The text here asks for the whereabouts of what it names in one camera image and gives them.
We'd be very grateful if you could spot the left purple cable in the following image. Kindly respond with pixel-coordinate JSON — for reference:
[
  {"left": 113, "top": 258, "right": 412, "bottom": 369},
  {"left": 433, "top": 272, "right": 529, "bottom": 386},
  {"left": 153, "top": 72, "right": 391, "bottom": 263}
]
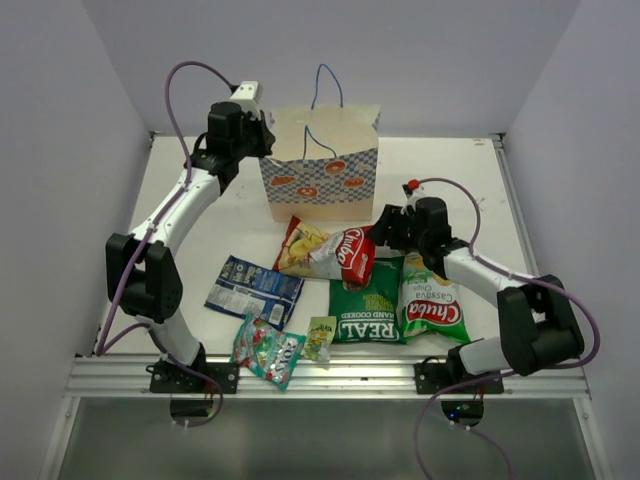
[{"left": 94, "top": 61, "right": 236, "bottom": 429}]

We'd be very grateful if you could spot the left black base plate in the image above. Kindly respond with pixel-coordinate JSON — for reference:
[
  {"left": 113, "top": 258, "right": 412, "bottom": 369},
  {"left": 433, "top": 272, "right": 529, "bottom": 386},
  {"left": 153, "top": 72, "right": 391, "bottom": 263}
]
[{"left": 145, "top": 360, "right": 240, "bottom": 394}]

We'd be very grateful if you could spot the green Real chips bag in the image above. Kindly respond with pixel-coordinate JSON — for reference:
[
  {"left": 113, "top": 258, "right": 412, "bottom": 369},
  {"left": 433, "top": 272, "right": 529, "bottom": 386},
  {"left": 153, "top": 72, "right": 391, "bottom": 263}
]
[{"left": 328, "top": 256, "right": 405, "bottom": 344}]

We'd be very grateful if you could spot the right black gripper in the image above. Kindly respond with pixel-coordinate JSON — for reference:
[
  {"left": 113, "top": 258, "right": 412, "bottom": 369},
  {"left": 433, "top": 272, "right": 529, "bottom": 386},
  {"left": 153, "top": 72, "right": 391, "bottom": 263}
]
[{"left": 365, "top": 204, "right": 428, "bottom": 251}]

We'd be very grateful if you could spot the Fox's candy packet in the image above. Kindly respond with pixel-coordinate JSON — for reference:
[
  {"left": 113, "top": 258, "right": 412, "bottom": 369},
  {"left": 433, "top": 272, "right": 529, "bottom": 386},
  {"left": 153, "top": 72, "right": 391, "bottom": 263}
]
[{"left": 230, "top": 315, "right": 306, "bottom": 392}]

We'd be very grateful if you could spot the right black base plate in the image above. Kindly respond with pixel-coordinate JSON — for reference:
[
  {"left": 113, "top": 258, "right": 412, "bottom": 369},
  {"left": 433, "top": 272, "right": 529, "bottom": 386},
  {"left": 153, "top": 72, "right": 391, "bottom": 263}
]
[{"left": 413, "top": 356, "right": 505, "bottom": 395}]

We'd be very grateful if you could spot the small yellow-green candy packet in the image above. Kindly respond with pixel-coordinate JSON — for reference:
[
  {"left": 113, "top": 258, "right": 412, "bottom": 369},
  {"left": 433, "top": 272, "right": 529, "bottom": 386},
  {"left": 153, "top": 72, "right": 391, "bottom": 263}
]
[{"left": 303, "top": 316, "right": 337, "bottom": 363}]

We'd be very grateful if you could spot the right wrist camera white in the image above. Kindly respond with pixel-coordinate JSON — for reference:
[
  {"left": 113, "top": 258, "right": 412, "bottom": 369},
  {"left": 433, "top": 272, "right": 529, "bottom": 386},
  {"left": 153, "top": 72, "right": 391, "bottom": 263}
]
[{"left": 402, "top": 179, "right": 426, "bottom": 214}]

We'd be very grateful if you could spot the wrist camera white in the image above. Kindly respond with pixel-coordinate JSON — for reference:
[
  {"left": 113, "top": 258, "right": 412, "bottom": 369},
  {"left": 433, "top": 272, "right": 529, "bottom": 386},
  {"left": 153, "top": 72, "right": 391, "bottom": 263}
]
[
  {"left": 230, "top": 81, "right": 262, "bottom": 118},
  {"left": 402, "top": 179, "right": 426, "bottom": 214}
]

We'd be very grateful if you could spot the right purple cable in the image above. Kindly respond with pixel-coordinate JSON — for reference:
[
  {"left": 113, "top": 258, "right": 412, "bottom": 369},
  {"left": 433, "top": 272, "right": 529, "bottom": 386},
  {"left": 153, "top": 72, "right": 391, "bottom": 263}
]
[{"left": 409, "top": 177, "right": 601, "bottom": 480}]

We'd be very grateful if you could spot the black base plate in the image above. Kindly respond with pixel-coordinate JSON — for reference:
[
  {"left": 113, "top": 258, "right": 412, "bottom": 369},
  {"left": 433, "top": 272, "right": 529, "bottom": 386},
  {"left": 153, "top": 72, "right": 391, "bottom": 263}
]
[
  {"left": 413, "top": 356, "right": 505, "bottom": 395},
  {"left": 145, "top": 360, "right": 240, "bottom": 394}
]

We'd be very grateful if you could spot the green Chuba cassava chips bag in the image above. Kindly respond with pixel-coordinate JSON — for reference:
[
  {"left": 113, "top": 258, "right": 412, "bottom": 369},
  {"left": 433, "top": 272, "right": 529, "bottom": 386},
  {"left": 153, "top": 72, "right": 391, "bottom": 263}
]
[{"left": 400, "top": 252, "right": 470, "bottom": 344}]

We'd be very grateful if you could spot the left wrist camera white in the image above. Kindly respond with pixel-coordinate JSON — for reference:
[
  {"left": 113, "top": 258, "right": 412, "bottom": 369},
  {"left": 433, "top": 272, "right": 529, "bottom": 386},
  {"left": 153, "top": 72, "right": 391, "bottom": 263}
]
[{"left": 230, "top": 81, "right": 262, "bottom": 118}]

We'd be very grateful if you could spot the blue snack packet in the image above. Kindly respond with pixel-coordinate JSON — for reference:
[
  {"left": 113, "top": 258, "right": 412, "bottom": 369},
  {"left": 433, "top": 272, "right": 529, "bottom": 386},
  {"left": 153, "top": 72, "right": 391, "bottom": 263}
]
[{"left": 205, "top": 256, "right": 304, "bottom": 331}]

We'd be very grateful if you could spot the aluminium mounting rail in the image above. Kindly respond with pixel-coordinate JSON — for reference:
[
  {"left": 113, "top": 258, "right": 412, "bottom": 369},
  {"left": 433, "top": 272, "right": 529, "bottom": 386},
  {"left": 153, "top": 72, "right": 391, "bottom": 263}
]
[{"left": 64, "top": 354, "right": 589, "bottom": 400}]

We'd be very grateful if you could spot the purple cable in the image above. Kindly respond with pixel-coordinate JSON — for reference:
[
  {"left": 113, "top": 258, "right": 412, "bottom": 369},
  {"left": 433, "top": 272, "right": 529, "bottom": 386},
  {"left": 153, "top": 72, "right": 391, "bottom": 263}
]
[
  {"left": 94, "top": 61, "right": 236, "bottom": 429},
  {"left": 409, "top": 177, "right": 601, "bottom": 480}
]

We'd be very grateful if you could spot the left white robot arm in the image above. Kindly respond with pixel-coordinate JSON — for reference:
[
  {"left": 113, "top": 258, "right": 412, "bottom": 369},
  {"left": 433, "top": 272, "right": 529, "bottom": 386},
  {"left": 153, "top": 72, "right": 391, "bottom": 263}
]
[{"left": 106, "top": 100, "right": 275, "bottom": 393}]

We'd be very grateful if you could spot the red Chuba chips bag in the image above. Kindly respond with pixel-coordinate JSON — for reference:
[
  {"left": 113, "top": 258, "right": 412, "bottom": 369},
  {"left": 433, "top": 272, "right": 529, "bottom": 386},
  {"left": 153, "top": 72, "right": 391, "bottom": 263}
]
[{"left": 273, "top": 216, "right": 376, "bottom": 287}]

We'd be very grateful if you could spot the checkered paper bag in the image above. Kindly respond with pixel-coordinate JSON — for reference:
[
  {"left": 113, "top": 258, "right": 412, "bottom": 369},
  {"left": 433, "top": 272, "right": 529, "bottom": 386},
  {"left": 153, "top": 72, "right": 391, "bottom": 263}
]
[{"left": 259, "top": 63, "right": 381, "bottom": 222}]

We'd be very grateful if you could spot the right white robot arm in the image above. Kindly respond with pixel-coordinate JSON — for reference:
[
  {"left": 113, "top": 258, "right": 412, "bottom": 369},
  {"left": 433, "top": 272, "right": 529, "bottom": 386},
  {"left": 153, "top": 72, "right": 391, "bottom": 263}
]
[{"left": 367, "top": 197, "right": 584, "bottom": 393}]

